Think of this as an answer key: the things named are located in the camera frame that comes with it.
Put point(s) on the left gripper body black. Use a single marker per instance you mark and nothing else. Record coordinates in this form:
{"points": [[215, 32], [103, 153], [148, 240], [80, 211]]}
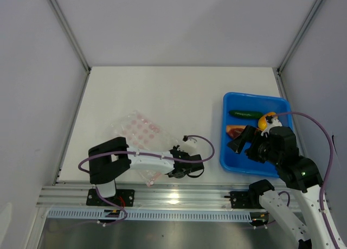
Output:
{"points": [[183, 153]]}

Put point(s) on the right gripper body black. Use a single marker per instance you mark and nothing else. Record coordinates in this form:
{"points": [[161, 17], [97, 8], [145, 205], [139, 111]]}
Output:
{"points": [[265, 152]]}

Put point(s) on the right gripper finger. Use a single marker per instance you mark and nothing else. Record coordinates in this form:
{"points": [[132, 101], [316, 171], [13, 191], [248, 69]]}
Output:
{"points": [[238, 143], [253, 151]]}

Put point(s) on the red orange steak slice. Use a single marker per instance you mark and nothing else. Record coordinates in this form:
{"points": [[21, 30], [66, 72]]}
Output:
{"points": [[233, 131]]}

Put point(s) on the yellow lemon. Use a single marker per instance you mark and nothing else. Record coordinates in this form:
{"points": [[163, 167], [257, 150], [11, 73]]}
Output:
{"points": [[262, 123]]}

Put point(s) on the green cucumber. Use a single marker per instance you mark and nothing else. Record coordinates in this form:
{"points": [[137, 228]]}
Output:
{"points": [[245, 114]]}

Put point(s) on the clear pink zip top bag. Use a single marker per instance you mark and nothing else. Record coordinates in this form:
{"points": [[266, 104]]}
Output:
{"points": [[142, 133]]}

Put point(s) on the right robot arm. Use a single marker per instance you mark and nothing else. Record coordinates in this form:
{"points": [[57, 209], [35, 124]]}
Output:
{"points": [[278, 145]]}

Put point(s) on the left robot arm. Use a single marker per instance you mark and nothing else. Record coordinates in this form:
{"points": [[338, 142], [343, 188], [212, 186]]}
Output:
{"points": [[109, 160]]}

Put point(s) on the blue plastic tray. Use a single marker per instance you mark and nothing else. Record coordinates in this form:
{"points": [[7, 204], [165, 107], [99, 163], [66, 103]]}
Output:
{"points": [[239, 163]]}

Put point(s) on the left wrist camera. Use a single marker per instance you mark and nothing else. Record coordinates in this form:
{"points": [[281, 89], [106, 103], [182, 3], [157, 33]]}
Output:
{"points": [[189, 144]]}

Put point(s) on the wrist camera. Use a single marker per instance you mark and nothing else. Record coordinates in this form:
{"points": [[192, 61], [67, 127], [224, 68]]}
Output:
{"points": [[271, 122], [189, 144]]}

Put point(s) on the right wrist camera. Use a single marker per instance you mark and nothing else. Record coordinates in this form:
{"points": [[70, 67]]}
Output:
{"points": [[271, 122]]}

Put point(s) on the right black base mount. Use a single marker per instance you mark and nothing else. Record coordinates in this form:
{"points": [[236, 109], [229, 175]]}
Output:
{"points": [[243, 200]]}

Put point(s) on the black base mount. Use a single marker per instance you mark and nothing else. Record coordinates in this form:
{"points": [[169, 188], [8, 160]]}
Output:
{"points": [[243, 200], [123, 197]]}

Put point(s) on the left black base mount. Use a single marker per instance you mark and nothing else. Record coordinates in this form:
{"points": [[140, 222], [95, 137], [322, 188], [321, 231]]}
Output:
{"points": [[123, 197]]}

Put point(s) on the white slotted cable duct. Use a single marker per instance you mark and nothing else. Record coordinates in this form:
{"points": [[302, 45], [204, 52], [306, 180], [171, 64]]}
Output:
{"points": [[150, 215]]}

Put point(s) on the aluminium rail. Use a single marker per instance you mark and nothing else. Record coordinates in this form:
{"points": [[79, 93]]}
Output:
{"points": [[158, 197]]}

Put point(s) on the right aluminium frame post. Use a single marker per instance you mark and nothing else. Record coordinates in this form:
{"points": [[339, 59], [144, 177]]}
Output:
{"points": [[300, 34]]}

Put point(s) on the aluminium frame post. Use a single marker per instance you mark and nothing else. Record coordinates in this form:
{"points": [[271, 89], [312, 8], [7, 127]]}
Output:
{"points": [[300, 34], [69, 34]]}

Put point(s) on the left aluminium frame post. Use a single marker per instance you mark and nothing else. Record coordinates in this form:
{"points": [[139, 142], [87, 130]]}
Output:
{"points": [[69, 34]]}

